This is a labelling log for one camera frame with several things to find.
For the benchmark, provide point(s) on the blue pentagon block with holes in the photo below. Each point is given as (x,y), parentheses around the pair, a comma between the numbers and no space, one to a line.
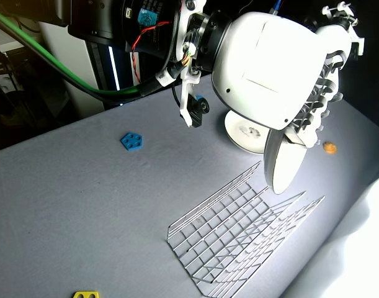
(132,142)

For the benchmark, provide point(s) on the orange swirl toy pastry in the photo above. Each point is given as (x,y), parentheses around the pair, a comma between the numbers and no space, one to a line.
(330,148)

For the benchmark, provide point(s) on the white plate with dark rim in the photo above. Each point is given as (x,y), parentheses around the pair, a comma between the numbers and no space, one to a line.
(285,167)
(245,133)

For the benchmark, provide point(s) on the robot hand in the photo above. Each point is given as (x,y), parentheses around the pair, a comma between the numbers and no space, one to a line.
(336,37)
(263,68)

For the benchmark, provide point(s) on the yellow block with holes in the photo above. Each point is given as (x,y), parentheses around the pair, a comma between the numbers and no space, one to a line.
(86,295)

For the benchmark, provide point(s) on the white cabinet with light strip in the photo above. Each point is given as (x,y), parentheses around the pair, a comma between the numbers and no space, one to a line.
(80,68)

